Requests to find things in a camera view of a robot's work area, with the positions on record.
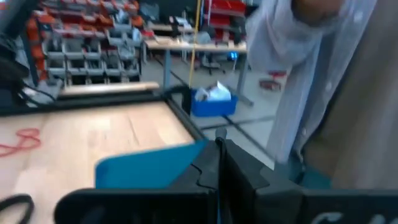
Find person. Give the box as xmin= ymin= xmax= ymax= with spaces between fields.
xmin=244 ymin=0 xmax=398 ymax=191

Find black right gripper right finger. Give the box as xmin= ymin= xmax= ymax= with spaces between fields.
xmin=221 ymin=139 xmax=270 ymax=224

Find blue plastic bin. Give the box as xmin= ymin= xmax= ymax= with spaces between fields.
xmin=94 ymin=138 xmax=208 ymax=190

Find storage bin rack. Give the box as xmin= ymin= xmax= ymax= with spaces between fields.
xmin=24 ymin=0 xmax=144 ymax=87

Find red low stool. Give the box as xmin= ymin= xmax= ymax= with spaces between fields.
xmin=259 ymin=70 xmax=288 ymax=92

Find red rubber band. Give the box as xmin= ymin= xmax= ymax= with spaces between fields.
xmin=0 ymin=128 xmax=42 ymax=158

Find yellow cable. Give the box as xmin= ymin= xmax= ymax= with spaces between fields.
xmin=187 ymin=0 xmax=202 ymax=90

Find black rubber band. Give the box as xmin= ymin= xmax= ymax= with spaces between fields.
xmin=0 ymin=194 xmax=35 ymax=224

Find light wooden table top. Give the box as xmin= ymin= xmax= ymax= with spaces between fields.
xmin=60 ymin=81 xmax=160 ymax=96

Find office chair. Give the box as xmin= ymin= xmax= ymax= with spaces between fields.
xmin=198 ymin=30 xmax=227 ymax=76

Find wooden workbench grey legs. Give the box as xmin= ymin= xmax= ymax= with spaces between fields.
xmin=144 ymin=37 xmax=255 ymax=107

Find blue floor crate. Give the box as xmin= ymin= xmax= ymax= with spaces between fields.
xmin=190 ymin=88 xmax=239 ymax=118

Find red shelf unit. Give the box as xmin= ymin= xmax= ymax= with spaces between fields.
xmin=203 ymin=0 xmax=249 ymax=42

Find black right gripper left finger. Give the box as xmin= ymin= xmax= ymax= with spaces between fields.
xmin=172 ymin=138 xmax=222 ymax=224

